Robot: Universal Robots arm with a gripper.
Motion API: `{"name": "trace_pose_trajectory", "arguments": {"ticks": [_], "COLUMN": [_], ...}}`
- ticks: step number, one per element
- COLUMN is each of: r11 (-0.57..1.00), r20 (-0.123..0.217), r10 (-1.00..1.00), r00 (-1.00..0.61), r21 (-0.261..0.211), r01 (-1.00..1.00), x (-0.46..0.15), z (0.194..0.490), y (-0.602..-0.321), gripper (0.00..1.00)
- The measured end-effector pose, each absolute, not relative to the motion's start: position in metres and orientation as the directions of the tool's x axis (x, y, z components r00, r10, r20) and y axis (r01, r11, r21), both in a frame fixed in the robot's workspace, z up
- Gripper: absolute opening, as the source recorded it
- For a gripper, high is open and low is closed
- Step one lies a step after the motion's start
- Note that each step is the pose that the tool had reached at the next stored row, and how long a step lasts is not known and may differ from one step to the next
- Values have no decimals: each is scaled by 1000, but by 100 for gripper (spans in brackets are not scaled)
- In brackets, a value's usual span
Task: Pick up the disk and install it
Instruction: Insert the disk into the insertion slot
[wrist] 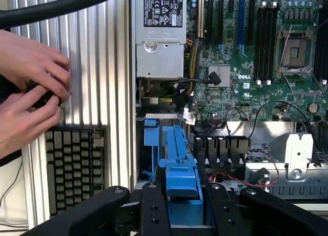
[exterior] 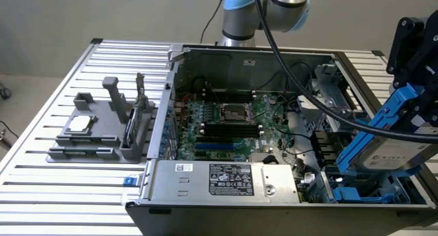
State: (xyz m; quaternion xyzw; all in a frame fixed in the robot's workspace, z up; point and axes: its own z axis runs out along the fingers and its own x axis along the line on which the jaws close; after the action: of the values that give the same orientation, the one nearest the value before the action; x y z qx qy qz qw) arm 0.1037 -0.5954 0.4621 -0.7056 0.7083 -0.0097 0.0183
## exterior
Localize CPU socket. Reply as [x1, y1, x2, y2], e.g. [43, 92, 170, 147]
[218, 102, 256, 124]

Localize grey parts rack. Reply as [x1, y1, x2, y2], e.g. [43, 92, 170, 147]
[45, 76, 159, 164]

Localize graphics card with metal bracket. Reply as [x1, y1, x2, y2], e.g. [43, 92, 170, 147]
[124, 72, 148, 148]

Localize black ducted fan housing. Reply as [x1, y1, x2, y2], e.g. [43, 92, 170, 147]
[308, 130, 344, 168]

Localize open black PC case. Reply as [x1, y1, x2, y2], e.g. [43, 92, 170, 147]
[124, 43, 438, 236]

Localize black expansion slot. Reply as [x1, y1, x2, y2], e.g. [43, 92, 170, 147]
[196, 136, 240, 144]

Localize blue expansion slot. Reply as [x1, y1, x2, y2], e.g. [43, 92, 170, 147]
[195, 143, 240, 150]

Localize metal drive cage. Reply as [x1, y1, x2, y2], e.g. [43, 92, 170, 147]
[296, 63, 372, 134]

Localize black RAM slots with white clips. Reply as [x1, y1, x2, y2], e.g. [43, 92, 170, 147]
[200, 122, 264, 137]
[203, 88, 258, 103]

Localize silver power supply unit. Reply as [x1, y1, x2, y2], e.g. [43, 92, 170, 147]
[140, 160, 303, 205]

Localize disk bay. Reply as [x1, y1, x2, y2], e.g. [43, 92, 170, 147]
[320, 164, 430, 205]

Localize thin black wire in case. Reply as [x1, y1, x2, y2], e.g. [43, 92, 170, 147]
[256, 62, 316, 93]

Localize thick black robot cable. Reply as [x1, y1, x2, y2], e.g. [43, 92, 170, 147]
[252, 0, 438, 144]

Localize silver chipset heat sink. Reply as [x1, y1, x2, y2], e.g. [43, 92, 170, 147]
[250, 152, 275, 165]

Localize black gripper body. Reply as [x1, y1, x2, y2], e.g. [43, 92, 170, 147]
[422, 10, 438, 67]

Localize disk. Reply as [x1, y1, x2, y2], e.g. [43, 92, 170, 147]
[335, 82, 438, 178]

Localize dark chair caster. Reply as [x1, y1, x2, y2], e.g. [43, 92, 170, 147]
[0, 82, 13, 101]

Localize thin black background cable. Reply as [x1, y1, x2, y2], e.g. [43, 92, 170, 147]
[199, 0, 227, 45]

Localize green motherboard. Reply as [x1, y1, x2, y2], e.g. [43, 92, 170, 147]
[172, 91, 311, 171]

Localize black floor cable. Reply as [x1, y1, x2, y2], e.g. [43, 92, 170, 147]
[0, 120, 20, 147]

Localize green RAM stick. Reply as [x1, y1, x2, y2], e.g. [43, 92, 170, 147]
[57, 135, 117, 145]
[48, 148, 115, 158]

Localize silver CPU chip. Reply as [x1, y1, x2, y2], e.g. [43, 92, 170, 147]
[65, 115, 96, 133]

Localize empty blue disk carrier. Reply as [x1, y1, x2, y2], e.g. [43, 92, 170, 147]
[331, 185, 390, 204]

